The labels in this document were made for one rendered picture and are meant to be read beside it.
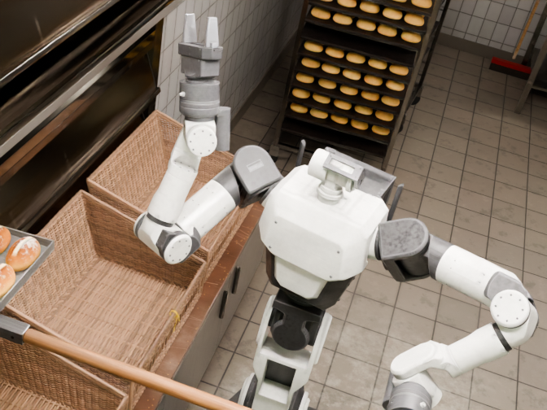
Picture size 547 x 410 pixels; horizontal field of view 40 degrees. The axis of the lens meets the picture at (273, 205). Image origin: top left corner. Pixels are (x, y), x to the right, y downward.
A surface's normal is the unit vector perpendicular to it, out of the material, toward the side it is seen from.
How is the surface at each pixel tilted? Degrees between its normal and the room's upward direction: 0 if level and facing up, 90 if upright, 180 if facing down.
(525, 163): 0
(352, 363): 0
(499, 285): 49
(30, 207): 70
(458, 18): 90
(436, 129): 0
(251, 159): 35
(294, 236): 90
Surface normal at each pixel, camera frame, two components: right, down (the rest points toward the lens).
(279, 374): -0.32, 0.67
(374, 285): 0.18, -0.78
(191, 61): -0.77, 0.17
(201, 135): 0.19, 0.32
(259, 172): 0.18, -0.28
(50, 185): 0.95, 0.03
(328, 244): -0.47, 0.47
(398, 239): -0.37, -0.45
